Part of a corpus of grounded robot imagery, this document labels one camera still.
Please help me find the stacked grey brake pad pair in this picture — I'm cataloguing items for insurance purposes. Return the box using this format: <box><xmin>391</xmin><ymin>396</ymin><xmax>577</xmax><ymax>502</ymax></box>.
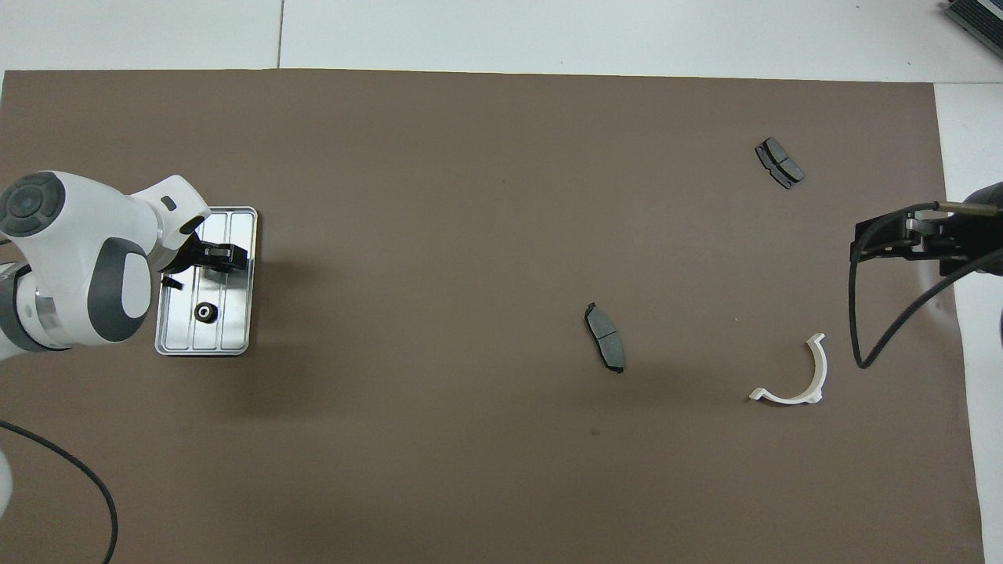
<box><xmin>755</xmin><ymin>137</ymin><xmax>806</xmax><ymax>190</ymax></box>

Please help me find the silver metal tray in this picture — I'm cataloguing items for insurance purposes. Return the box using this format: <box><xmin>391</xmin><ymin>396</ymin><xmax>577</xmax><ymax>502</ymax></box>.
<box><xmin>154</xmin><ymin>206</ymin><xmax>259</xmax><ymax>357</ymax></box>

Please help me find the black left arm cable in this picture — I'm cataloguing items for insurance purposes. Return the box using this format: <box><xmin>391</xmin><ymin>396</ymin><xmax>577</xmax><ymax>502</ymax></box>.
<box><xmin>0</xmin><ymin>420</ymin><xmax>120</xmax><ymax>564</ymax></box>

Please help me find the grey ribbed device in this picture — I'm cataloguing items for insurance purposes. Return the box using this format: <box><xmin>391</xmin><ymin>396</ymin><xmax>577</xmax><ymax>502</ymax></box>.
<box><xmin>943</xmin><ymin>0</ymin><xmax>1003</xmax><ymax>57</ymax></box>

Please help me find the single grey brake pad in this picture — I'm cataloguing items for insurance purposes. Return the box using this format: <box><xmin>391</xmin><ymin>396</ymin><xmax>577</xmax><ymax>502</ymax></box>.
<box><xmin>584</xmin><ymin>302</ymin><xmax>626</xmax><ymax>374</ymax></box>

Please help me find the brown table mat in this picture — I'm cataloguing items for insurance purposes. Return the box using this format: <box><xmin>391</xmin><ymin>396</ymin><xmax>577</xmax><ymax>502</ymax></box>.
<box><xmin>0</xmin><ymin>69</ymin><xmax>987</xmax><ymax>564</ymax></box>

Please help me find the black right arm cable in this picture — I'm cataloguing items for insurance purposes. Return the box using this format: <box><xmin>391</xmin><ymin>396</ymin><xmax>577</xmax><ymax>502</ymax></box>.
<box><xmin>849</xmin><ymin>201</ymin><xmax>1003</xmax><ymax>370</ymax></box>

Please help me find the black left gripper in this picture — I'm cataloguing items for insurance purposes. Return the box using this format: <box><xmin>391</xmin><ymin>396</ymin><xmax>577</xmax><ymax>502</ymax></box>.
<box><xmin>161</xmin><ymin>233</ymin><xmax>251</xmax><ymax>277</ymax></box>

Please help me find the white curved plastic bracket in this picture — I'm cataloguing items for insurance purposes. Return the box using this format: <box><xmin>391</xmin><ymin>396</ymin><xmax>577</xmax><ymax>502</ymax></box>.
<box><xmin>748</xmin><ymin>332</ymin><xmax>828</xmax><ymax>407</ymax></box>

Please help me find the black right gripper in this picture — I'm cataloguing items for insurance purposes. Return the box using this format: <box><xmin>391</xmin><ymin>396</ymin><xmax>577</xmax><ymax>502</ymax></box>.
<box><xmin>851</xmin><ymin>182</ymin><xmax>1003</xmax><ymax>277</ymax></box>

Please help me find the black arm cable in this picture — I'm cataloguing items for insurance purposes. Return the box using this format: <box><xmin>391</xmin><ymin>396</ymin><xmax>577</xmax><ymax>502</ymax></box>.
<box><xmin>0</xmin><ymin>420</ymin><xmax>120</xmax><ymax>564</ymax></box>
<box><xmin>849</xmin><ymin>201</ymin><xmax>1003</xmax><ymax>370</ymax></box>

